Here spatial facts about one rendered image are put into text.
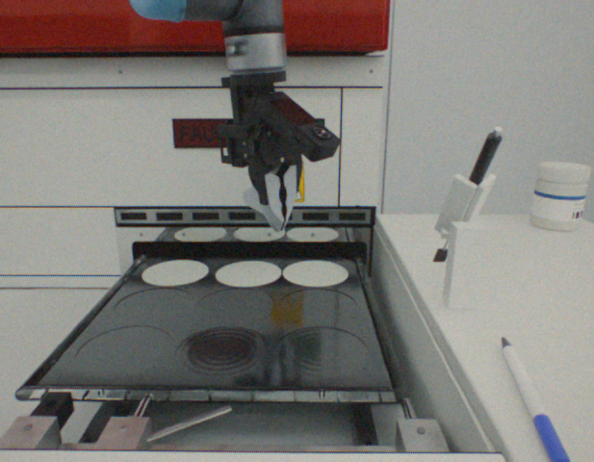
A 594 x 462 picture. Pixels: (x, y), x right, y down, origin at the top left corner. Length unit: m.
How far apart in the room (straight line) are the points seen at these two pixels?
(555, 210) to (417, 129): 1.59
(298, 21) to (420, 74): 1.63
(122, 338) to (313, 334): 0.22
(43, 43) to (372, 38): 0.48
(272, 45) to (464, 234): 0.31
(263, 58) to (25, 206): 0.53
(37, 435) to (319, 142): 0.39
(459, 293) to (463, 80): 1.95
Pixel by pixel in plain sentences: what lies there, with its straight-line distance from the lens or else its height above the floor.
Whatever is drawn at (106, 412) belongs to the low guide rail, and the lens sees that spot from 0.55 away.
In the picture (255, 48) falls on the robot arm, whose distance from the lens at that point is 0.58.
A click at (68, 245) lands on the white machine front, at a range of 0.91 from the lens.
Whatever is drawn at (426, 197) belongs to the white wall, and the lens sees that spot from 2.40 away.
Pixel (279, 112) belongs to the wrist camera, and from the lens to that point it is 0.56.
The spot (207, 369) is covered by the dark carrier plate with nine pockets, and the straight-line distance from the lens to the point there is 0.50.
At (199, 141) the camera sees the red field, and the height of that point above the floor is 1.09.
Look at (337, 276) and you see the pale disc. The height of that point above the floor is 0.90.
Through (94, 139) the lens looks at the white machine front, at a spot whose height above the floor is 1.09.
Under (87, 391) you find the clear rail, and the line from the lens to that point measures 0.49.
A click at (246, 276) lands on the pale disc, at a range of 0.70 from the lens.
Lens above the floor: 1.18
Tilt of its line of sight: 18 degrees down
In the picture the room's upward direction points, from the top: straight up
